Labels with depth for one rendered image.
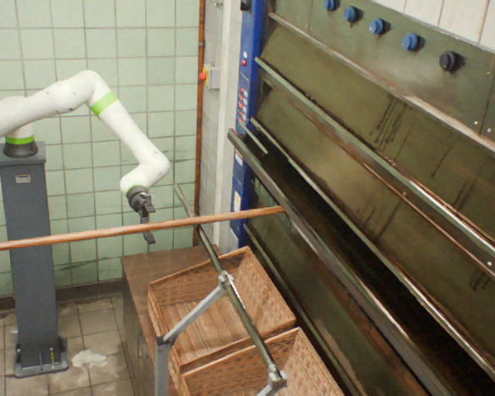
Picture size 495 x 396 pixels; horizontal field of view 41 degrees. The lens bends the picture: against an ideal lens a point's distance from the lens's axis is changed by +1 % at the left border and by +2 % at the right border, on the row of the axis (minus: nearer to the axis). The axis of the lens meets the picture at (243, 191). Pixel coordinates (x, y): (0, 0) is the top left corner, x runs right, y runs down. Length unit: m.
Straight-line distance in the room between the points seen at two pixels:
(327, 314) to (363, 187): 0.56
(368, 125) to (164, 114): 1.89
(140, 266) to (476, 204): 2.10
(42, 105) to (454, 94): 1.60
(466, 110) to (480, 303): 0.45
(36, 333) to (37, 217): 0.67
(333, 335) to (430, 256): 0.68
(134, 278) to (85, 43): 1.20
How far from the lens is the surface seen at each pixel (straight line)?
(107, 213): 3.84
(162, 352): 2.32
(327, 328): 2.38
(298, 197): 2.28
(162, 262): 3.36
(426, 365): 1.61
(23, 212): 3.15
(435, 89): 1.71
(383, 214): 1.94
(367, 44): 1.99
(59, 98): 2.59
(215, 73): 3.26
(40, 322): 3.50
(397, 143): 1.83
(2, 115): 2.80
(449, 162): 1.67
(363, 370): 2.21
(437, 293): 1.74
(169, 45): 3.53
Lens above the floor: 2.45
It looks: 27 degrees down
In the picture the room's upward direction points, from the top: 4 degrees clockwise
